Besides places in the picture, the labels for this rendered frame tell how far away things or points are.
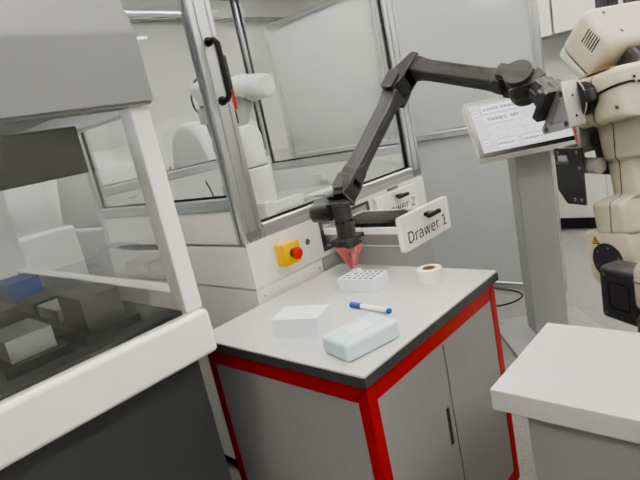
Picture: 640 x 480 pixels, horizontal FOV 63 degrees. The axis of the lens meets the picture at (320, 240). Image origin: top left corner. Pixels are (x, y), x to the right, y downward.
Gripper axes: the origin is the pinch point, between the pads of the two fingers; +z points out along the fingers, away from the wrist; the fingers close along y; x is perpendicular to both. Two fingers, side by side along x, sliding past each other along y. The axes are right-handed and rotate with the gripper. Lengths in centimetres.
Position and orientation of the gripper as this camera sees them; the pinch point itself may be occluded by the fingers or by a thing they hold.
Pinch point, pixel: (352, 265)
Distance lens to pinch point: 158.0
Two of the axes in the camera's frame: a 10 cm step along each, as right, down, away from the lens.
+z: 2.0, 9.6, 2.2
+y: -5.2, 2.9, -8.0
